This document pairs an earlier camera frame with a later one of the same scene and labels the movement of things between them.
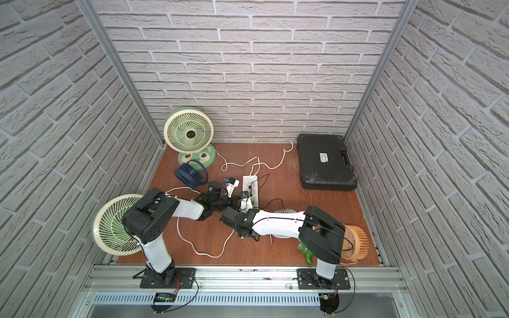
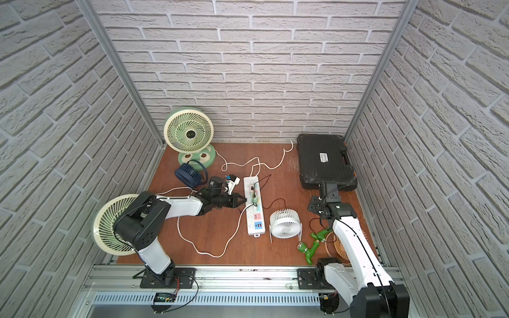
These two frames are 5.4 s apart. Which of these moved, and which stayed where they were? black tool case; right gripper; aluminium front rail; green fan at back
Moved: right gripper
Stayed: black tool case; aluminium front rail; green fan at back
